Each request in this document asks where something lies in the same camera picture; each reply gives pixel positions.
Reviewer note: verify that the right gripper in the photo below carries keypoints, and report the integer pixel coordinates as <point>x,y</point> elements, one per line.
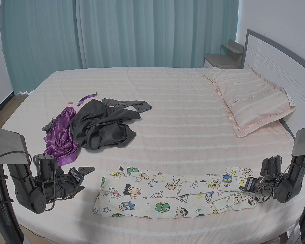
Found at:
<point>255,185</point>

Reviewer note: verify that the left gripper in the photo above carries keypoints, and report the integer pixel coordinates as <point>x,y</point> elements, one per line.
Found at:
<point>71,184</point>

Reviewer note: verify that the white printed pyjama top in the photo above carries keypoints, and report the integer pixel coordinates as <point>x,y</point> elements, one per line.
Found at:
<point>167,194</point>

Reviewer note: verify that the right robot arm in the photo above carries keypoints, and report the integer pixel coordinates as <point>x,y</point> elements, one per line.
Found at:
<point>284,187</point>

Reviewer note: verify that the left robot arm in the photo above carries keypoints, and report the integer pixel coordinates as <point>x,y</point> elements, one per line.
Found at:
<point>28,187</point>

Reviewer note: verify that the bed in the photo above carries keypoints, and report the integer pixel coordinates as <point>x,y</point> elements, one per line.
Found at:
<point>180,98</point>

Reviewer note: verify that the purple satin garment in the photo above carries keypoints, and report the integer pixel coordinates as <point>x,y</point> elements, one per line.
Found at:
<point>61,138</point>

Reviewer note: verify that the black garment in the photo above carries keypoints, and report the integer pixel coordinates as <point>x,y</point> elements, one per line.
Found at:
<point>101,126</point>

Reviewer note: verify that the pink garment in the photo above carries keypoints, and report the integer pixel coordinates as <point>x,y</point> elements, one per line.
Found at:
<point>72,105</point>

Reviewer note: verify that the pink striped pillow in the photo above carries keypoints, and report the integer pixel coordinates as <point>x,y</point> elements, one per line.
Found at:
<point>254,98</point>

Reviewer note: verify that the grey bedside table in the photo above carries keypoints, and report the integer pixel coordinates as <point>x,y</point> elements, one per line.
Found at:
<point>221,58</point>

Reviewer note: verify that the blue-green curtain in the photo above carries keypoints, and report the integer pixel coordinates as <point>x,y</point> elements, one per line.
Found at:
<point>40,34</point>
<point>155,24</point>

